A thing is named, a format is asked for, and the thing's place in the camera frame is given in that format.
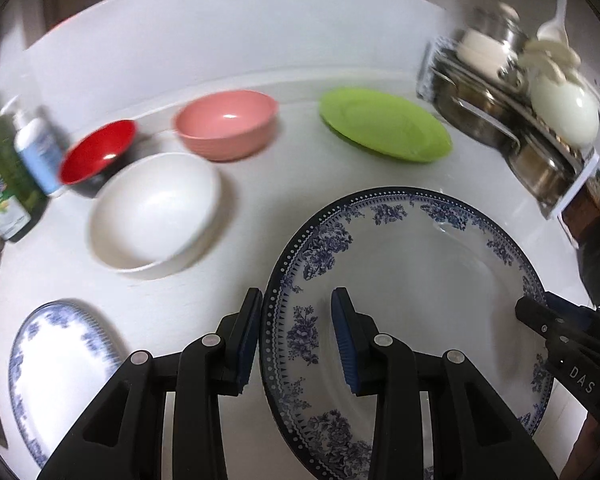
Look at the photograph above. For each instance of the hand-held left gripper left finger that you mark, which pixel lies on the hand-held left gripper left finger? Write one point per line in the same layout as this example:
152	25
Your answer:
247	345

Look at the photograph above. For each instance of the large steel pot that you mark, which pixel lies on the large steel pot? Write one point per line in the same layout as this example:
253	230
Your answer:
470	105

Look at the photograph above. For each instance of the small blue floral plate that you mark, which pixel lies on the small blue floral plate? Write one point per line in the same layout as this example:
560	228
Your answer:
55	360

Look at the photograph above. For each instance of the steel lidded pot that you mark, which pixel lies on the steel lidded pot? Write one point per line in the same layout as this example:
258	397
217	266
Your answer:
507	30

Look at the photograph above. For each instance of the green plate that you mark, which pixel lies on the green plate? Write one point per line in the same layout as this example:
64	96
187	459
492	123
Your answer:
380	122

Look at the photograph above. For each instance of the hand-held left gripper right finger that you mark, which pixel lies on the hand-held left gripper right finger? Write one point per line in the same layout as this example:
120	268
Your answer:
342	345

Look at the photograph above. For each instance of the white blue pump bottle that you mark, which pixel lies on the white blue pump bottle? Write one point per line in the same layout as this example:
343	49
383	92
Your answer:
37	155

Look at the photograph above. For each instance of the white rice paddle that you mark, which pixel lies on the white rice paddle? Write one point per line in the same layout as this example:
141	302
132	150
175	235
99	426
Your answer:
552	30

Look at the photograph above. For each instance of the red bowl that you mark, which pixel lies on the red bowl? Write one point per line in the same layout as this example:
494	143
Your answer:
95	152

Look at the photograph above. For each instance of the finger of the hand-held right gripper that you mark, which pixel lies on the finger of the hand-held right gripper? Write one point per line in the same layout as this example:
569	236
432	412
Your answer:
540	317
572	306

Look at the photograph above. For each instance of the white dish rack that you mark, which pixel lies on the white dish rack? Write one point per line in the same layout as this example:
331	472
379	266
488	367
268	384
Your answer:
575	185

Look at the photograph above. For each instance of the green dish soap bottle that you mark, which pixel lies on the green dish soap bottle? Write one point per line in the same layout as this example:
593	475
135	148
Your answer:
5	185

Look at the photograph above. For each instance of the small steel pot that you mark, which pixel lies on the small steel pot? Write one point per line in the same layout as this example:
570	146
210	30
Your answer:
540	165

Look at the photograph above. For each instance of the large blue floral plate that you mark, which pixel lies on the large blue floral plate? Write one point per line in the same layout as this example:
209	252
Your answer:
430	285

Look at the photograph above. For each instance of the pink bowl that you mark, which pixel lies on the pink bowl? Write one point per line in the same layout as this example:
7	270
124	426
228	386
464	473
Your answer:
225	120

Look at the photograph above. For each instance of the stack of white bowls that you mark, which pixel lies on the stack of white bowls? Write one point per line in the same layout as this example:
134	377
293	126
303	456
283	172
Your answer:
477	50

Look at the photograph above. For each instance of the large white round bowl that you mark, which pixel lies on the large white round bowl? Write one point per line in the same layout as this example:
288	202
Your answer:
565	110

